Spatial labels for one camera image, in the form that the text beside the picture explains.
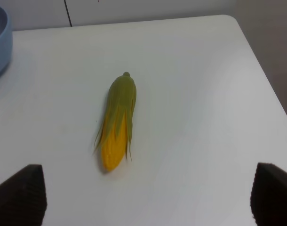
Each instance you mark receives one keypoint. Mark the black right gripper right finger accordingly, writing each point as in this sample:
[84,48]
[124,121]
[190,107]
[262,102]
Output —
[268,200]

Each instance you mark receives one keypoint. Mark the corn cob with husk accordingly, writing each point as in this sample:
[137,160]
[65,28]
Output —
[115,133]

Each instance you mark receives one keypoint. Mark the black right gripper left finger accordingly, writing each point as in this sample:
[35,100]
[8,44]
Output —
[23,199]

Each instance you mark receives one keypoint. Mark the blue plastic bowl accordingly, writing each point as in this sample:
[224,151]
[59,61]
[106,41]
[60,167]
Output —
[6,39]

